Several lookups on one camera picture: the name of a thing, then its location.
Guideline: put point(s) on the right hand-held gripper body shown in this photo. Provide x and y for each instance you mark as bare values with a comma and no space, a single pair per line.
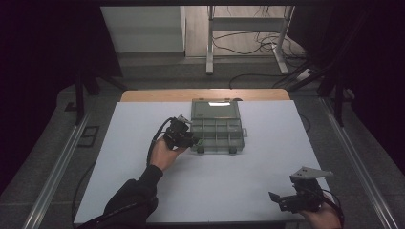
305,202

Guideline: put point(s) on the person's left hand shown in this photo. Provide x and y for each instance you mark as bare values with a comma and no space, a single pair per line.
164,156

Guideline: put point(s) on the person's right hand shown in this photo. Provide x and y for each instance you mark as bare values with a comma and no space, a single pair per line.
324,218

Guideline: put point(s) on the black metal stand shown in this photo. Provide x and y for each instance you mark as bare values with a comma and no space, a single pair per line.
339,95
79,95

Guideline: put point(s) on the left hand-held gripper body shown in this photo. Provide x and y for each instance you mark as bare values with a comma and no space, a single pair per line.
177,135

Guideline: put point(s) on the aluminium floor rail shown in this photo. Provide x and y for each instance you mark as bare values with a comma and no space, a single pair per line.
356,165
60,171

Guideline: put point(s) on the white power strip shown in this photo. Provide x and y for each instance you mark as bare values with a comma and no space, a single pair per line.
304,74

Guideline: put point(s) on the white metal desk frame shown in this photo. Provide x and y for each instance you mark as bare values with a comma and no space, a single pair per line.
209,47

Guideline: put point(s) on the clear plastic compartment box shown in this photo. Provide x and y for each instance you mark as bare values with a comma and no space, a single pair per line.
219,133

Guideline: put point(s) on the white table board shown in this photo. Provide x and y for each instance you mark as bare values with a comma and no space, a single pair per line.
223,178

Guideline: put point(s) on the white cabinet panel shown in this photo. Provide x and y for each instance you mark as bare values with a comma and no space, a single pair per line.
143,28

